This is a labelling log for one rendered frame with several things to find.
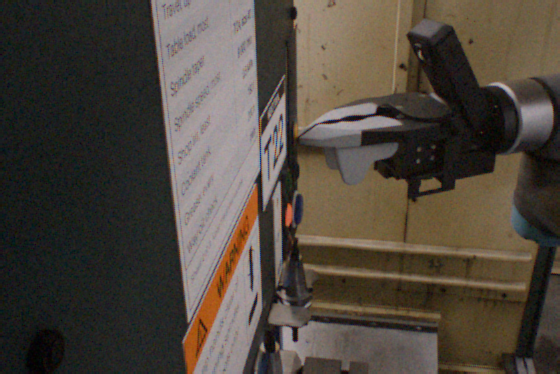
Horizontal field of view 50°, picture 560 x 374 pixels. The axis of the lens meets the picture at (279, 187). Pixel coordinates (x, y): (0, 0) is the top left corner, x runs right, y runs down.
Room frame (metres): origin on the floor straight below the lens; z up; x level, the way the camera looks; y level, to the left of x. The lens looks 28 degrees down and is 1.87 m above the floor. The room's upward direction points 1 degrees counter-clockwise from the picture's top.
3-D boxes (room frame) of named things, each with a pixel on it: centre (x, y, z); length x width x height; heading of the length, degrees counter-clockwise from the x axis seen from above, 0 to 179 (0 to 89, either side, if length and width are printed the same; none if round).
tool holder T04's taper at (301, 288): (0.85, -0.02, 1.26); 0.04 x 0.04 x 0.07
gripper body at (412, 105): (0.56, -0.16, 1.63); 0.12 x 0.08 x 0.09; 110
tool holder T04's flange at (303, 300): (0.85, -0.02, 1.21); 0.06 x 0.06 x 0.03
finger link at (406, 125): (0.52, -0.11, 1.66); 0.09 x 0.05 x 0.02; 109
